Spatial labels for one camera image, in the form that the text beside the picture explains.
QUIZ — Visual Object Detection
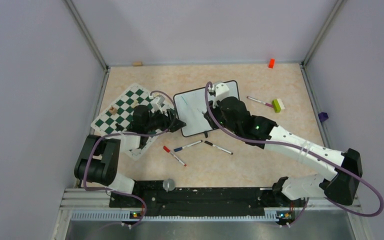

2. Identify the red cap marker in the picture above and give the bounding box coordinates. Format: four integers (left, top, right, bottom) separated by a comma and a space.
163, 145, 187, 167

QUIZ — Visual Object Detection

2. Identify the purple toy block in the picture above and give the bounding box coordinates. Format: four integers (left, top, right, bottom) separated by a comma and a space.
318, 112, 329, 123

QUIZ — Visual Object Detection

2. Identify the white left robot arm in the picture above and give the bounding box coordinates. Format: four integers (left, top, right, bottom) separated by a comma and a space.
73, 104, 187, 207

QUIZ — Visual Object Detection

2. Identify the purple cap marker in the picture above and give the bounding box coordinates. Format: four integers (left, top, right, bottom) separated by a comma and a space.
246, 96, 274, 108

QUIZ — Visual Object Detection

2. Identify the brown wooden chess piece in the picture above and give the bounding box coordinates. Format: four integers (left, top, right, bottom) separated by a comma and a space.
108, 106, 118, 116

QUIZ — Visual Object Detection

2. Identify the green white toy brick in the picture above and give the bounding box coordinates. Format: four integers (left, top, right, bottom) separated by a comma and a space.
272, 98, 285, 113

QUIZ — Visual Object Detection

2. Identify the blue cap marker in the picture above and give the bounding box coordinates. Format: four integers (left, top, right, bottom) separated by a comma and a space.
173, 140, 203, 152

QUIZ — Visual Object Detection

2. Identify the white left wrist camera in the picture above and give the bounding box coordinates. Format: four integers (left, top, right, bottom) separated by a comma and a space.
150, 95, 165, 111

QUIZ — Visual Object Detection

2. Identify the wooden cork piece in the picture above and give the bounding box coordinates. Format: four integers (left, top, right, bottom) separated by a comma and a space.
132, 61, 143, 67

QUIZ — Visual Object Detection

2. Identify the grey round knob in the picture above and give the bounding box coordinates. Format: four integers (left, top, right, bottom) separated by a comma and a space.
163, 178, 176, 192

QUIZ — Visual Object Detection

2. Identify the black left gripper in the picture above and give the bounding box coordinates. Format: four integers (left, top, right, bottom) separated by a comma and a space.
144, 107, 186, 133

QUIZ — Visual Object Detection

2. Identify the orange toy block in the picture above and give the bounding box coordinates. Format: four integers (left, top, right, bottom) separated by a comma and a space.
268, 58, 276, 69

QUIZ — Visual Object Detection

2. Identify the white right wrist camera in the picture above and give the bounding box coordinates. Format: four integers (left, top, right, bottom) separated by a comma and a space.
209, 82, 230, 101

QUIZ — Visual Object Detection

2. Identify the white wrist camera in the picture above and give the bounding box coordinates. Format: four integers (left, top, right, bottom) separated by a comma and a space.
209, 82, 230, 101
150, 95, 165, 111

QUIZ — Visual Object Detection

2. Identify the white whiteboard black frame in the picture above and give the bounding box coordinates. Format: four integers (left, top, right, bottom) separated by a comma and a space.
173, 80, 250, 138

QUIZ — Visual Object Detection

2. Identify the black cap marker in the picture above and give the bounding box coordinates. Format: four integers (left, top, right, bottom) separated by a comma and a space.
204, 140, 233, 155

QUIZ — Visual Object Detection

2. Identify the black chess piece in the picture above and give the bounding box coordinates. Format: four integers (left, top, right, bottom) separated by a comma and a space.
115, 123, 124, 131

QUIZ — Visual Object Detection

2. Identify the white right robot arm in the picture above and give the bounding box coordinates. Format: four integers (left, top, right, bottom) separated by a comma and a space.
204, 96, 363, 206

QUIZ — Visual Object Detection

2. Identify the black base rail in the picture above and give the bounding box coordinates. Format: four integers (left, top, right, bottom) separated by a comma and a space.
109, 180, 280, 217

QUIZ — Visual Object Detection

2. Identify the green white chess mat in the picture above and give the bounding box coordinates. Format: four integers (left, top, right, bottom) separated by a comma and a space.
90, 82, 177, 162

